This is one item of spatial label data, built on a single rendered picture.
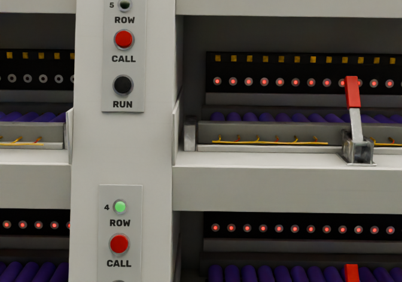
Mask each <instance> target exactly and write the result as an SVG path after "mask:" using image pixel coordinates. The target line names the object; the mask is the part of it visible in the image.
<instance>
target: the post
mask: <svg viewBox="0 0 402 282"><path fill-rule="evenodd" d="M103 15H104V0H77V4H76V25H75V68H74V109H73V131H72V173H71V215H70V237H69V279H68V282H97V274H98V227H99V185H100V184H115V185H142V241H141V282H173V279H174V273H175V263H176V253H177V247H178V237H179V233H180V214H181V211H172V112H173V109H174V106H175V103H176V100H177V98H178V95H179V91H180V89H181V86H182V72H183V35H184V15H176V14H175V0H147V10H146V40H145V97H144V112H102V111H101V109H102V62H103Z"/></svg>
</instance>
